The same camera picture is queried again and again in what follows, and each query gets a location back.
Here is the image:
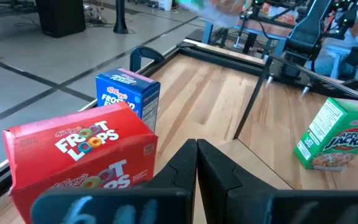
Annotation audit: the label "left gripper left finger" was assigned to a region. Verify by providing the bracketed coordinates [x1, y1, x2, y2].
[31, 138, 198, 224]

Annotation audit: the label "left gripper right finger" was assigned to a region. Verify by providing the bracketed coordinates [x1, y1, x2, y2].
[197, 138, 358, 224]

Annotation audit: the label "red Froot Loops cereal box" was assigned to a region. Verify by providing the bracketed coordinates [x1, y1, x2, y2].
[3, 101, 158, 224]

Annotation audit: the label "blue Frosted Flakes cereal box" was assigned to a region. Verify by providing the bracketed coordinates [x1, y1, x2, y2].
[95, 67, 161, 133]

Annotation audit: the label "black table clamp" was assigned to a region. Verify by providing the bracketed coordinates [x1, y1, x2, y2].
[129, 45, 166, 73]

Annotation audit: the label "blue-legged wooden workbench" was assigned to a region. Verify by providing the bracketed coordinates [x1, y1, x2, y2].
[201, 14, 293, 58]

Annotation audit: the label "black floor pole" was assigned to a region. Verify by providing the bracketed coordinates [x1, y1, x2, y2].
[113, 0, 129, 34]

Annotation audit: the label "white bin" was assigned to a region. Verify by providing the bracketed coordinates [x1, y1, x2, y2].
[158, 0, 173, 12]

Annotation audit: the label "black floor cabinet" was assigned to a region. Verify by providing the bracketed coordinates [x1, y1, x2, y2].
[35, 0, 86, 39]

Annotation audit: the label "black aluminium table frame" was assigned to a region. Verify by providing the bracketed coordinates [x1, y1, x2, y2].
[0, 39, 358, 212]

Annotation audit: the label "black floor cables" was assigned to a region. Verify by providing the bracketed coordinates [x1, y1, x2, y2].
[84, 6, 136, 35]

